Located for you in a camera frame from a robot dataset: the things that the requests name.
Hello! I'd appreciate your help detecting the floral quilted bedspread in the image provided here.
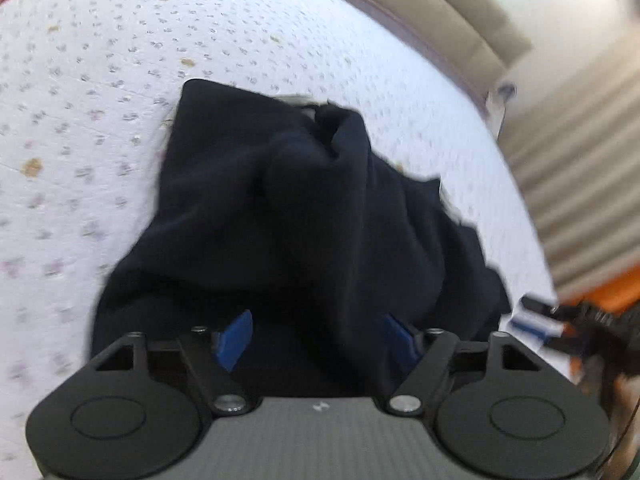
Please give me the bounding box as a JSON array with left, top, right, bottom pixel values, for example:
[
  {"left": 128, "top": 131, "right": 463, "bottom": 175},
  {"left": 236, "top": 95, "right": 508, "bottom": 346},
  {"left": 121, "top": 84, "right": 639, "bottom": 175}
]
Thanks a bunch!
[{"left": 0, "top": 0, "right": 560, "bottom": 461}]

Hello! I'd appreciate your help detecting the beige padded headboard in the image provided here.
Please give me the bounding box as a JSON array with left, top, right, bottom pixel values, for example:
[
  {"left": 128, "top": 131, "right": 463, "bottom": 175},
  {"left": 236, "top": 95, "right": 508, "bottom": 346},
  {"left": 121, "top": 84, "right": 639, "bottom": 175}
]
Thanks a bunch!
[{"left": 272, "top": 0, "right": 533, "bottom": 78}]

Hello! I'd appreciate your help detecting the cream pleated curtain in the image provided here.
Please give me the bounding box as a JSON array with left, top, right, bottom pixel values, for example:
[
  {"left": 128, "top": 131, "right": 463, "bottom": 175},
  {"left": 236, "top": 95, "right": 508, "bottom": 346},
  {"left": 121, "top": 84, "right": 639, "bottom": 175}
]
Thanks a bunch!
[{"left": 500, "top": 42, "right": 640, "bottom": 306}]

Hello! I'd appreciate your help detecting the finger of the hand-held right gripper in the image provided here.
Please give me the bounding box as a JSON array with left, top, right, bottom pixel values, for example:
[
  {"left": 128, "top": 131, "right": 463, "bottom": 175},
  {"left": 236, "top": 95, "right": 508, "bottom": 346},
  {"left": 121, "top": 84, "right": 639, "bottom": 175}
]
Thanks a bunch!
[
  {"left": 519, "top": 295, "right": 563, "bottom": 317},
  {"left": 509, "top": 314, "right": 573, "bottom": 356}
]

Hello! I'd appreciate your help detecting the dark navy garment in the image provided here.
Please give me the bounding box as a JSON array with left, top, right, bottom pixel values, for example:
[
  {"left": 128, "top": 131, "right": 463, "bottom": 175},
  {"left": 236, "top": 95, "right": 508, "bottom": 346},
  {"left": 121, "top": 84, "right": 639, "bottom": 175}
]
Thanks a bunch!
[{"left": 91, "top": 78, "right": 512, "bottom": 401}]

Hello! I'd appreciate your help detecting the white tote bag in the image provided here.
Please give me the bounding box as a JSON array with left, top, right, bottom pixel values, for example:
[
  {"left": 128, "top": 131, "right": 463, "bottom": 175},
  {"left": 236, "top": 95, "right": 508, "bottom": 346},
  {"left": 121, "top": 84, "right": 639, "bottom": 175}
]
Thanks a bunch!
[{"left": 484, "top": 81, "right": 518, "bottom": 138}]

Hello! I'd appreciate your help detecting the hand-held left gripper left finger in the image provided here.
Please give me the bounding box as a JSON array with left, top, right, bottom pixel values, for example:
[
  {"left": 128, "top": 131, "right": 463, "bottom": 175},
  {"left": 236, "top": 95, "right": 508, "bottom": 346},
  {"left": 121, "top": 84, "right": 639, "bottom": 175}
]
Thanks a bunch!
[{"left": 94, "top": 309, "right": 255, "bottom": 417}]

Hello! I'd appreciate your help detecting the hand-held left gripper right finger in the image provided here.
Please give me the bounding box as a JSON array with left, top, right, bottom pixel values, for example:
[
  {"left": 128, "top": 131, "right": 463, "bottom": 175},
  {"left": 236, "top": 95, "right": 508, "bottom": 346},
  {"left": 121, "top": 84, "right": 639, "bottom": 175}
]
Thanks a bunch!
[{"left": 381, "top": 312, "right": 547, "bottom": 417}]

